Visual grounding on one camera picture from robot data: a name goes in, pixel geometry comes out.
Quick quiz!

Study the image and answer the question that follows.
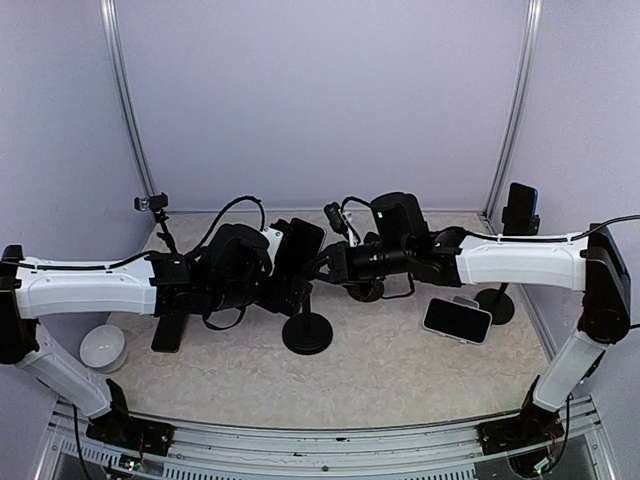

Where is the blue phone on right stand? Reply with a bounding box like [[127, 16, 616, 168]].
[[503, 182, 539, 236]]

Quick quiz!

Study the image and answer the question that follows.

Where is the white bowl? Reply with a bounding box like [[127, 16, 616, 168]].
[[79, 324, 127, 373]]

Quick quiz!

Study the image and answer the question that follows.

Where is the black phone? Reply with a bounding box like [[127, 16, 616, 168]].
[[151, 312, 188, 353]]

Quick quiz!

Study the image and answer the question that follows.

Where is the right tall black stand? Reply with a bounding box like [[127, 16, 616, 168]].
[[473, 202, 542, 326]]

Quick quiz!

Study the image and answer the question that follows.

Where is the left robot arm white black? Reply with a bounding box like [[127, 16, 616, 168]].
[[1, 218, 325, 448]]

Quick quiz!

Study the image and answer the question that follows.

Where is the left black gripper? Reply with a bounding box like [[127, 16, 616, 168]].
[[208, 268, 311, 316]]

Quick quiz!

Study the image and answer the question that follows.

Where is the front aluminium rail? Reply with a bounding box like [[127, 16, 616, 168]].
[[28, 396, 623, 479]]

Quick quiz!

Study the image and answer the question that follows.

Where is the phone with white edge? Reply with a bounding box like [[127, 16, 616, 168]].
[[271, 217, 326, 279]]

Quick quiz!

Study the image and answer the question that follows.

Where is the aluminium frame post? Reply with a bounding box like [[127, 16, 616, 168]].
[[483, 0, 543, 219], [99, 0, 157, 197]]

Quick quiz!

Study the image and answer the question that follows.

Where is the white small phone stand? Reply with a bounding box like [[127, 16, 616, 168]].
[[451, 295, 480, 309]]

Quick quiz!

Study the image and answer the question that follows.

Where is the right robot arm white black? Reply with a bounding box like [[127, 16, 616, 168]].
[[303, 192, 631, 455]]

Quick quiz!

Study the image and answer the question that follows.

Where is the tall black phone stand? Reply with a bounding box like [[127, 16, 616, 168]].
[[133, 192, 178, 254]]

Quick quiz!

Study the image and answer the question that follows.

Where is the left aluminium frame post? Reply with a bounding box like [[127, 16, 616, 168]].
[[99, 0, 157, 197]]

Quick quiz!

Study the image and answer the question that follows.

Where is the black round-base stand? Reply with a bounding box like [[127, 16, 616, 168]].
[[282, 297, 333, 356]]

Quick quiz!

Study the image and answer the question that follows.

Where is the low black stand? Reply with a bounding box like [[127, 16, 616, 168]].
[[346, 281, 385, 303]]

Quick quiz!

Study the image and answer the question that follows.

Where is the landscape phone white case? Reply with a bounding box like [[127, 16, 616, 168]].
[[422, 298, 493, 345]]

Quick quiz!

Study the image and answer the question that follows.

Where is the right aluminium frame post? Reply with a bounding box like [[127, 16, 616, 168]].
[[483, 0, 543, 219]]

